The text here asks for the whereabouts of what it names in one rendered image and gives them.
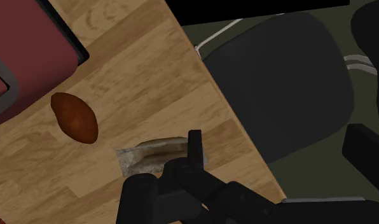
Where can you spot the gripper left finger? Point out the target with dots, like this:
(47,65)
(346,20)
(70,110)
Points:
(135,198)

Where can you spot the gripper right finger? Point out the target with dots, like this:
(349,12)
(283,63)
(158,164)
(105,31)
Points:
(208,189)

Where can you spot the grey beige flat slab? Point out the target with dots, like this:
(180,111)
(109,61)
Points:
(152,158)

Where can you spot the brown oval potato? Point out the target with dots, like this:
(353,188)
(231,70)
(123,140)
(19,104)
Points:
(74,119)

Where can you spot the light wooden table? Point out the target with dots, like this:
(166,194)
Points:
(146,86)

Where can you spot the black office chair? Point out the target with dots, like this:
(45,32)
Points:
(279,86)

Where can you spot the dark red robot stand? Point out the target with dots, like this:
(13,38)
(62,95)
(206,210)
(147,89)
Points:
(37,52)

